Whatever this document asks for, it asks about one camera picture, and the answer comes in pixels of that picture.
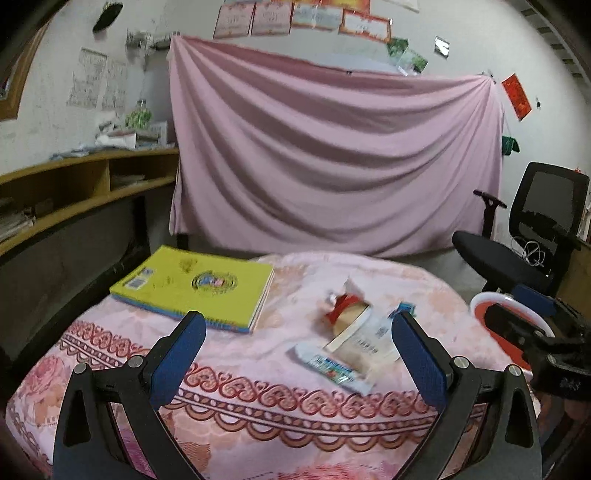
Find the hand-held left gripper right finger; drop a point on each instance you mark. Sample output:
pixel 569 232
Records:
pixel 420 360

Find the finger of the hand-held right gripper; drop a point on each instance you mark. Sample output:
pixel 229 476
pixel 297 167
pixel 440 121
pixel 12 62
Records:
pixel 515 323
pixel 538 300

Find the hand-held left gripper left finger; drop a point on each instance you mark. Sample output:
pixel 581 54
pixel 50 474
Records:
pixel 178 360

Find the orange basin with white rim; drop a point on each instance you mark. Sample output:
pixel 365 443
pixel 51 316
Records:
pixel 508 302

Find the small blue wrapper scrap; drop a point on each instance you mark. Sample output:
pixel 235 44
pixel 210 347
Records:
pixel 405 309

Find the white torn snack package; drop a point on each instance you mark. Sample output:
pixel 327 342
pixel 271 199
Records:
pixel 369 337

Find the white toothpaste tube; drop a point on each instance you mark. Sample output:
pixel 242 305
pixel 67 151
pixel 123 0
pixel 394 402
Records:
pixel 332 367

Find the wooden desk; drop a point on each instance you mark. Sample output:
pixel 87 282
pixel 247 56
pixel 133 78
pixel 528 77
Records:
pixel 577 277

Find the black office chair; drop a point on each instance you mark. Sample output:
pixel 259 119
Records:
pixel 494 258

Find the yellow book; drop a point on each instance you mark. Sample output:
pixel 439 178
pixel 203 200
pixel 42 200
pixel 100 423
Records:
pixel 194 286

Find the floral printed blanket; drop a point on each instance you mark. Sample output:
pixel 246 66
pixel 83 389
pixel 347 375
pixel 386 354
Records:
pixel 277 415

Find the green hanging pouch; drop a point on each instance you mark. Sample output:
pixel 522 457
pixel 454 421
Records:
pixel 510 145

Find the folded newspapers in shelf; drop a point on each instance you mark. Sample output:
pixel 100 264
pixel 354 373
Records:
pixel 127 180

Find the wooden shelf unit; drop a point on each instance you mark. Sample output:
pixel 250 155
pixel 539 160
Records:
pixel 69 198

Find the stack of papers in shelf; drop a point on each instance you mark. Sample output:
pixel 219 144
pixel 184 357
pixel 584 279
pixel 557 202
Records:
pixel 14 224

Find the pile of papers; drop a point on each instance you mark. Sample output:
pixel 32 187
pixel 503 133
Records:
pixel 120 138

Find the pink hanging sheet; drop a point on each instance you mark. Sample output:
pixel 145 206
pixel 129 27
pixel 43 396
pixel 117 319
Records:
pixel 323 152

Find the green candy jar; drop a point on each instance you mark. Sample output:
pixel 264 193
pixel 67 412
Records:
pixel 138 116

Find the green photo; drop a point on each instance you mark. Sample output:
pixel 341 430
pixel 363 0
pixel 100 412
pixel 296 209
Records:
pixel 413 61
pixel 397 47

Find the red paper wall decoration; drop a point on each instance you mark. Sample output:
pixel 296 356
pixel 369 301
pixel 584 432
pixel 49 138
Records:
pixel 517 97

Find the small black white wall picture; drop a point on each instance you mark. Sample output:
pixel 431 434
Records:
pixel 442 46

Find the small wall calendar sheet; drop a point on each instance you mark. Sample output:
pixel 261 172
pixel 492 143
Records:
pixel 115 85

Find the large wall calendar sheet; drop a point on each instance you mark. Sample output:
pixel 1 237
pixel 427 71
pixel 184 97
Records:
pixel 87 78

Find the wooden window frame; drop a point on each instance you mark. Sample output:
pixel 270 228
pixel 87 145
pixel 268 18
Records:
pixel 21 87

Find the group of wall certificates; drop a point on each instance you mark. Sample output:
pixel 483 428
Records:
pixel 300 16

